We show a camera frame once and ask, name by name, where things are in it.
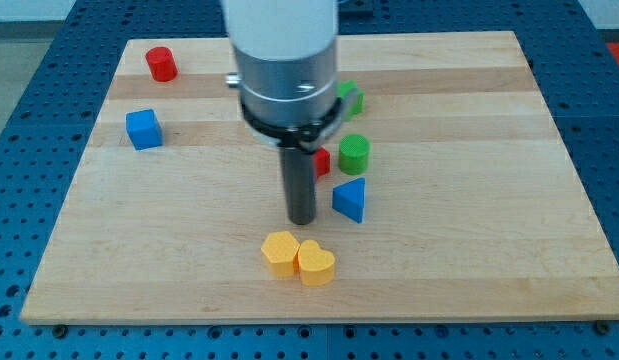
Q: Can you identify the wooden board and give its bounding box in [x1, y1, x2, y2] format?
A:
[21, 31, 619, 325]

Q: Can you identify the yellow hexagon block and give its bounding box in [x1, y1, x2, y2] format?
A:
[261, 231, 300, 278]

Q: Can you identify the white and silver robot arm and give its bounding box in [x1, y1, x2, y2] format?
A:
[221, 0, 344, 225]

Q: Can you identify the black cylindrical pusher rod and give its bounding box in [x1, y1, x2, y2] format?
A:
[280, 148, 316, 225]

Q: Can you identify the red cylinder block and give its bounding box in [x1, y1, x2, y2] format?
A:
[145, 46, 178, 82]

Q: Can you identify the green cylinder block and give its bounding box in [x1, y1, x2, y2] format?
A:
[338, 134, 371, 175]

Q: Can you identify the red star block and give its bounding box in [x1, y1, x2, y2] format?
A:
[313, 147, 331, 178]

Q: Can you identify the black clamp ring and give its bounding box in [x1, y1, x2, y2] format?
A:
[224, 72, 361, 153]

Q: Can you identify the yellow heart block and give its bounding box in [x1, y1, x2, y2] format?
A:
[297, 239, 336, 286]

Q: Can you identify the green star block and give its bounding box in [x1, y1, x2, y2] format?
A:
[337, 80, 364, 121]

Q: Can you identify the blue cube block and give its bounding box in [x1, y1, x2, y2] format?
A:
[125, 109, 163, 151]

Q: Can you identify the blue triangle block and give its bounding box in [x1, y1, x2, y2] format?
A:
[332, 178, 366, 223]

